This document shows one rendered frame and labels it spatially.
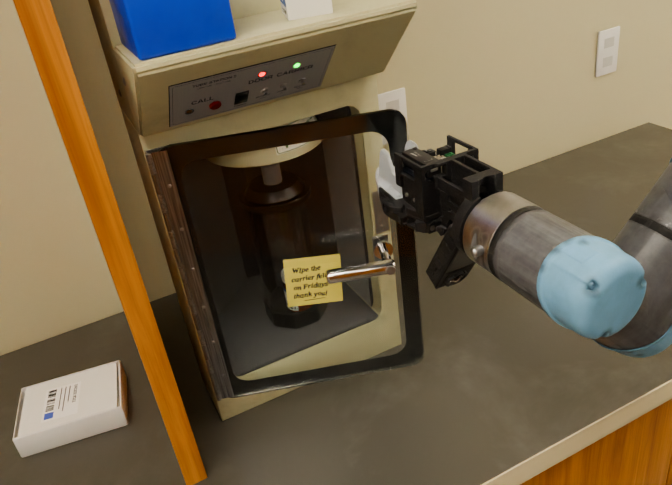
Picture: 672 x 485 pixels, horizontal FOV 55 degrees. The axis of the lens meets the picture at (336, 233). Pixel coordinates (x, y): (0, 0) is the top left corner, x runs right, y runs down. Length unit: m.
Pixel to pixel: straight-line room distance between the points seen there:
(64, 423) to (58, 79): 0.58
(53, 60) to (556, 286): 0.49
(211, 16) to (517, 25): 1.03
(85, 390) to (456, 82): 0.99
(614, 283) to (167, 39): 0.45
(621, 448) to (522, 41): 0.92
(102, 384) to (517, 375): 0.66
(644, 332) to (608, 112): 1.30
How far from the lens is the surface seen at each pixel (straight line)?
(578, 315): 0.53
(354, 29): 0.74
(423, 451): 0.94
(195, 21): 0.67
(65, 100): 0.68
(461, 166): 0.64
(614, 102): 1.89
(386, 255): 0.83
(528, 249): 0.55
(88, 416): 1.07
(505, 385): 1.03
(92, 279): 1.34
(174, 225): 0.82
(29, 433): 1.10
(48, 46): 0.67
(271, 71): 0.73
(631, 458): 1.20
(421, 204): 0.66
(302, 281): 0.87
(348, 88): 0.87
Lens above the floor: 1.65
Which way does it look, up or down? 30 degrees down
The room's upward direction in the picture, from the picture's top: 8 degrees counter-clockwise
